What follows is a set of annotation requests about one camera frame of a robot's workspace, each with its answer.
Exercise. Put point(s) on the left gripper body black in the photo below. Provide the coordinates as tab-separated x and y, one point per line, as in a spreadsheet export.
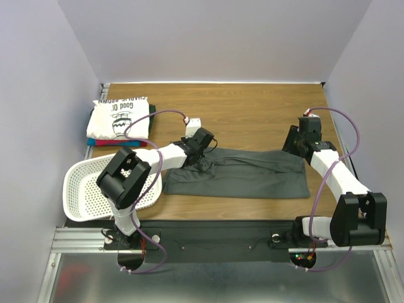
185	140

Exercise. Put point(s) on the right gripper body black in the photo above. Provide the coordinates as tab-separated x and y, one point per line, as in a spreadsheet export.
291	142

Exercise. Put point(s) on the grey t shirt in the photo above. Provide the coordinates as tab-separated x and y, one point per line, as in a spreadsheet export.
233	173

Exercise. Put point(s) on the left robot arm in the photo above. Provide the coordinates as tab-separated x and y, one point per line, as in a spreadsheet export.
122	180

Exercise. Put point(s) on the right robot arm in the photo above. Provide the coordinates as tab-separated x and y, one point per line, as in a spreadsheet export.
359	218

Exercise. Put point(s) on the dark green folded t shirt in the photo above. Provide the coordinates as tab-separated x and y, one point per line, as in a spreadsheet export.
152	109

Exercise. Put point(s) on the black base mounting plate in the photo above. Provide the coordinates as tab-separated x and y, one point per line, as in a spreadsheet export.
214	241

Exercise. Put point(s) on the white printed folded t shirt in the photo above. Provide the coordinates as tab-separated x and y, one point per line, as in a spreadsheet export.
118	119

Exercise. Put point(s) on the red folded t shirt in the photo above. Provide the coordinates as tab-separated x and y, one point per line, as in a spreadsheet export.
129	143

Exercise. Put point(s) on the teal folded t shirt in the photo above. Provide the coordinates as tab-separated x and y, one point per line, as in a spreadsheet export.
94	142

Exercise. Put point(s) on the white perforated plastic basket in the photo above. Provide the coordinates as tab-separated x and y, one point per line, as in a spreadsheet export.
83	199

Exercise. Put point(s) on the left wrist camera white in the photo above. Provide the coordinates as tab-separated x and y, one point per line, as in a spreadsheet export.
192	125

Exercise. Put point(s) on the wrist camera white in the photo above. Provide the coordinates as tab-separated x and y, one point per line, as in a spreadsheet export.
192	125
308	113

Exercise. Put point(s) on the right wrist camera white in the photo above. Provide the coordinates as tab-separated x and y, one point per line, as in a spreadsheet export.
308	113

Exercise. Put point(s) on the aluminium front rail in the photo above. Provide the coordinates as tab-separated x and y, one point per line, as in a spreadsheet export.
90	240

